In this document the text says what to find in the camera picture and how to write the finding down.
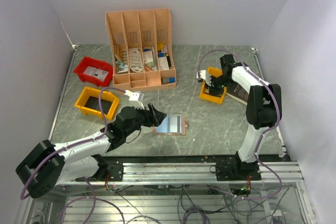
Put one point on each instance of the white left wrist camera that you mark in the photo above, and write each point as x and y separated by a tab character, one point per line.
135	99

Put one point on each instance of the red plastic bin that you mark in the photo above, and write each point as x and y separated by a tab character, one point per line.
87	61

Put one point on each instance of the white oval perforated board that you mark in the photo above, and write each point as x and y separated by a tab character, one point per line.
135	60

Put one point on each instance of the black book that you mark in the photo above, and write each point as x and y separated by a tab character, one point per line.
238	93

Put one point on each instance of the pink leather card holder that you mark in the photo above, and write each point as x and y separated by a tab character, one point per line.
172	125

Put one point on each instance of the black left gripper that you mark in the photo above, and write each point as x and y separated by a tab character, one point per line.
153	117

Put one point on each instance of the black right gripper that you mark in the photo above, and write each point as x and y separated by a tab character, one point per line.
212	91

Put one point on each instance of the blue grey cylinder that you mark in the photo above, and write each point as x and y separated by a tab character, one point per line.
168	80

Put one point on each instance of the white box in organizer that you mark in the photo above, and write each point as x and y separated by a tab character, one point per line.
148	58

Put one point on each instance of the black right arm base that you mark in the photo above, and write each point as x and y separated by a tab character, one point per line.
236	171

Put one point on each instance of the cards in red bin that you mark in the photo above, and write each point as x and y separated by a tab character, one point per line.
96	73

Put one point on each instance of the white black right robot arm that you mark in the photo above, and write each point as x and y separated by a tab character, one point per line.
263	109

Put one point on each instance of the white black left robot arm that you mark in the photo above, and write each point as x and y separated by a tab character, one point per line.
49	165

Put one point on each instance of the peach plastic desk organizer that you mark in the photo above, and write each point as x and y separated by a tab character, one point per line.
143	29

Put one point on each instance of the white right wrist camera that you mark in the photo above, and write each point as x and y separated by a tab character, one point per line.
204	76

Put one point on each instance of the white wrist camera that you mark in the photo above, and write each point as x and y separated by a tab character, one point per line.
204	76
135	99

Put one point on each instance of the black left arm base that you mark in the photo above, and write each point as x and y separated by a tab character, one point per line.
98	169

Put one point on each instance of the yellow bin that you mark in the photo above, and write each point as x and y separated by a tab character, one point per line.
88	103
204	94

